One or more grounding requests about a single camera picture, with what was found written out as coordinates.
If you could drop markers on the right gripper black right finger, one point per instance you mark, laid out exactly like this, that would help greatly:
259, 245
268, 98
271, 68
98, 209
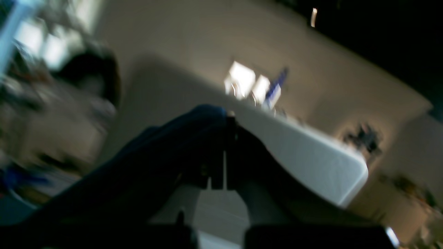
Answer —
254, 173

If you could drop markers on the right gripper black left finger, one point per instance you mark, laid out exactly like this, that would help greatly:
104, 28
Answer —
204, 143

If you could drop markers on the dark blue t-shirt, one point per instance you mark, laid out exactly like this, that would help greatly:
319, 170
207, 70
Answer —
126, 191

